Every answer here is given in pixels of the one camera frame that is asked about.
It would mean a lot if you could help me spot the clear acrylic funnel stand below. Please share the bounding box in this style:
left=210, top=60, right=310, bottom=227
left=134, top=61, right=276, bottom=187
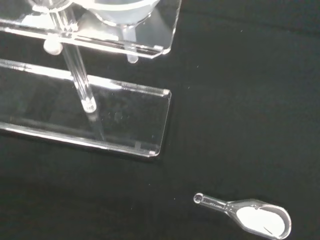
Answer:
left=0, top=0, right=183, bottom=161

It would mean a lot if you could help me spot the glass weighing funnel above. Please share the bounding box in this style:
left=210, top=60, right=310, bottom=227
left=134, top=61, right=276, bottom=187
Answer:
left=193, top=192, right=293, bottom=240

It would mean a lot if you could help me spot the black cloth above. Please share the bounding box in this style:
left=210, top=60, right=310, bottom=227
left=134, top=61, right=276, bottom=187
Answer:
left=0, top=0, right=320, bottom=240

